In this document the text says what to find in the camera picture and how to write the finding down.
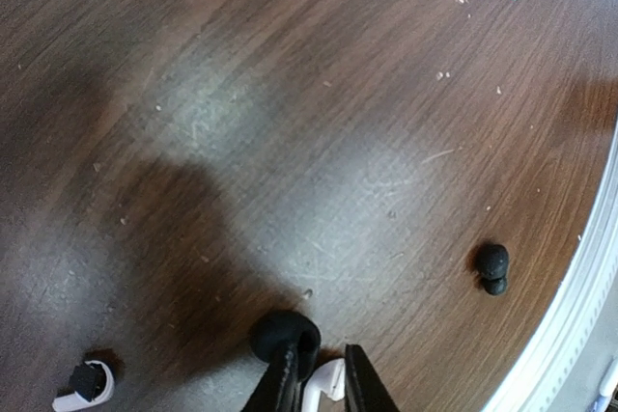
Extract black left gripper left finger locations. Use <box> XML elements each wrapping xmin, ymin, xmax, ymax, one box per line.
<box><xmin>243</xmin><ymin>342</ymin><xmax>301</xmax><ymax>412</ymax></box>

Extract white earbud lower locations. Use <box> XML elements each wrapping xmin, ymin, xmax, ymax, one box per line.
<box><xmin>300</xmin><ymin>358</ymin><xmax>346</xmax><ymax>412</ymax></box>

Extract black earbud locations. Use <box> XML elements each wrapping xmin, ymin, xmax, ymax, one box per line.
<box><xmin>249</xmin><ymin>310</ymin><xmax>322</xmax><ymax>381</ymax></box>
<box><xmin>473</xmin><ymin>242</ymin><xmax>510</xmax><ymax>296</ymax></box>

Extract white earbud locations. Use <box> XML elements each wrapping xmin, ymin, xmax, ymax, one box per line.
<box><xmin>52</xmin><ymin>359</ymin><xmax>116</xmax><ymax>412</ymax></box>
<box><xmin>300</xmin><ymin>358</ymin><xmax>346</xmax><ymax>412</ymax></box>

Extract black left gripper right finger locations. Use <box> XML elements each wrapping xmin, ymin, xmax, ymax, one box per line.
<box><xmin>344</xmin><ymin>344</ymin><xmax>399</xmax><ymax>412</ymax></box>

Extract white earbud upper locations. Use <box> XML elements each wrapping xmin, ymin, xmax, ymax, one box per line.
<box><xmin>52</xmin><ymin>359</ymin><xmax>116</xmax><ymax>412</ymax></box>

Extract front aluminium rail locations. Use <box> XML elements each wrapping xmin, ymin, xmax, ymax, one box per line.
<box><xmin>484</xmin><ymin>138</ymin><xmax>617</xmax><ymax>411</ymax></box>

